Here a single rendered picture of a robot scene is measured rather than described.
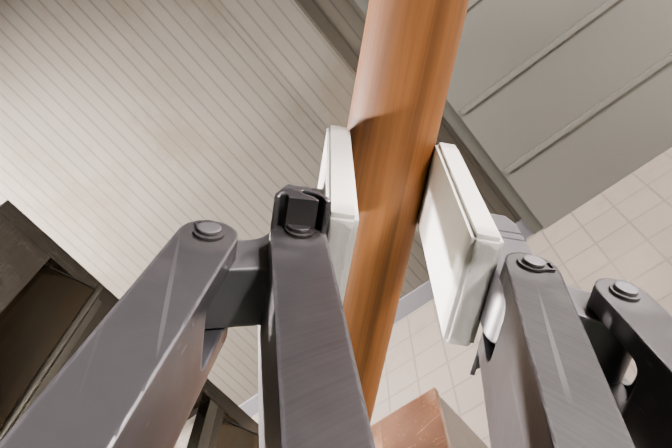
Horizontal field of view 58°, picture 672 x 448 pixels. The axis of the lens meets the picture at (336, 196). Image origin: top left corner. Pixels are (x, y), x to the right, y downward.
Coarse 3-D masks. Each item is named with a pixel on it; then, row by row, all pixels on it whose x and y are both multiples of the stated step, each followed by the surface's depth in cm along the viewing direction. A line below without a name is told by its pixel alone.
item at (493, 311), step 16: (496, 224) 16; (512, 224) 16; (512, 240) 15; (496, 272) 14; (496, 288) 14; (576, 288) 14; (496, 304) 13; (576, 304) 13; (480, 320) 14; (496, 320) 13; (592, 320) 12; (496, 336) 14; (592, 336) 13; (608, 336) 12; (608, 352) 13; (624, 352) 13; (608, 368) 13; (624, 368) 13; (608, 384) 13
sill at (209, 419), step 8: (200, 408) 208; (208, 408) 204; (216, 408) 208; (200, 416) 203; (208, 416) 202; (200, 424) 199; (208, 424) 199; (192, 432) 198; (200, 432) 195; (208, 432) 197; (192, 440) 194; (200, 440) 191; (208, 440) 194
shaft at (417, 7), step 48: (384, 0) 18; (432, 0) 17; (384, 48) 18; (432, 48) 18; (384, 96) 18; (432, 96) 18; (384, 144) 19; (432, 144) 20; (384, 192) 19; (384, 240) 20; (384, 288) 21; (384, 336) 22
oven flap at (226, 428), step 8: (224, 424) 210; (232, 424) 212; (224, 432) 207; (232, 432) 209; (240, 432) 211; (248, 432) 213; (224, 440) 204; (232, 440) 206; (240, 440) 208; (248, 440) 210; (256, 440) 212
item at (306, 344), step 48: (288, 192) 13; (288, 240) 12; (288, 288) 11; (336, 288) 11; (288, 336) 10; (336, 336) 10; (288, 384) 8; (336, 384) 9; (288, 432) 8; (336, 432) 8
